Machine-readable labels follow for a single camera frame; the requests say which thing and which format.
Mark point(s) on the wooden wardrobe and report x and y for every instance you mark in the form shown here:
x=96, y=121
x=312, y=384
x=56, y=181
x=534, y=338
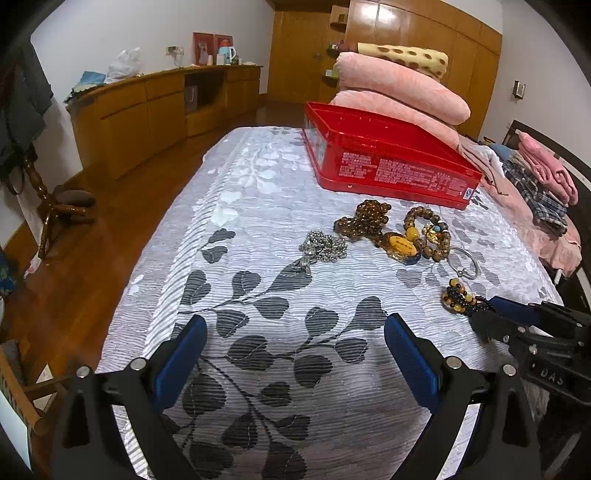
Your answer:
x=308, y=35

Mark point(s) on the plaid folded clothes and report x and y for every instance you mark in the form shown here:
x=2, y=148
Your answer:
x=548, y=212

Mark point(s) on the giraffe pattern pillow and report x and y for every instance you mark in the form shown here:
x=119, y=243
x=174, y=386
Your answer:
x=431, y=63

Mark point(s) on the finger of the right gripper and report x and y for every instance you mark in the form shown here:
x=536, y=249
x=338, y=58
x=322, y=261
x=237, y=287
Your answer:
x=536, y=314
x=553, y=335

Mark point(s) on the lower pink folded quilt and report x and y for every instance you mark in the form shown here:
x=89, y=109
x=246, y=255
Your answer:
x=383, y=105

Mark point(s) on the blue cloth on cabinet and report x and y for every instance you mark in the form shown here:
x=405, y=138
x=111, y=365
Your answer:
x=88, y=81

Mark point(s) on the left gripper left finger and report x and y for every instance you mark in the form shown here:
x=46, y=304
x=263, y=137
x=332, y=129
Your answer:
x=87, y=443

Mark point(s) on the wooden coat stand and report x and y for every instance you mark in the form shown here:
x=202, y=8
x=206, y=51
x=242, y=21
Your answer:
x=72, y=204

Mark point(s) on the dark grey coat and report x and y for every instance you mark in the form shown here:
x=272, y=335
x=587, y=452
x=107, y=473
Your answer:
x=26, y=95

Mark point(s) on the wall switch panel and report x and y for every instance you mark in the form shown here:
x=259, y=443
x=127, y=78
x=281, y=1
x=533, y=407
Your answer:
x=519, y=90

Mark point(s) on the red photo frames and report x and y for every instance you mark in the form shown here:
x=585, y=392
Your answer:
x=205, y=47

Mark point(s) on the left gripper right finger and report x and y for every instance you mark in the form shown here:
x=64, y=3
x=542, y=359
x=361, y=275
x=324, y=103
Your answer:
x=503, y=443

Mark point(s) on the wooden sideboard cabinet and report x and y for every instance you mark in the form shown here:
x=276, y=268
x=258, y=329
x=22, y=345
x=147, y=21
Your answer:
x=121, y=125

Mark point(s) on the red tin box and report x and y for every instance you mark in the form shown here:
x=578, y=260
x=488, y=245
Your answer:
x=362, y=152

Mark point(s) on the grey leaf pattern table cloth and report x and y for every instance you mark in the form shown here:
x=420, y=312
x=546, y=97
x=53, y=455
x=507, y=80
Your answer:
x=296, y=381

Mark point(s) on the blue electric kettle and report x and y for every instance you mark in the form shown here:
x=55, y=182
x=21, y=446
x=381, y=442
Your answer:
x=226, y=52

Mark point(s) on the silver bangle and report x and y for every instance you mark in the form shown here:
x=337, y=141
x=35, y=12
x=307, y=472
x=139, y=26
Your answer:
x=463, y=263

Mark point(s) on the pink folded blanket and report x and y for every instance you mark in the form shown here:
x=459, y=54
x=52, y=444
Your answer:
x=548, y=169

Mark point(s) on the wooden chair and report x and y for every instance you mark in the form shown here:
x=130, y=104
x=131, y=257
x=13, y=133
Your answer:
x=37, y=405

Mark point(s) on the pink bed sheet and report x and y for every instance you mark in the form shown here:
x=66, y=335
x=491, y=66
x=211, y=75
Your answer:
x=559, y=253

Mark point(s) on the white plastic bag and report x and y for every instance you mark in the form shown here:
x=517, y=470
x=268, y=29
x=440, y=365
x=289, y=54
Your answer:
x=126, y=65

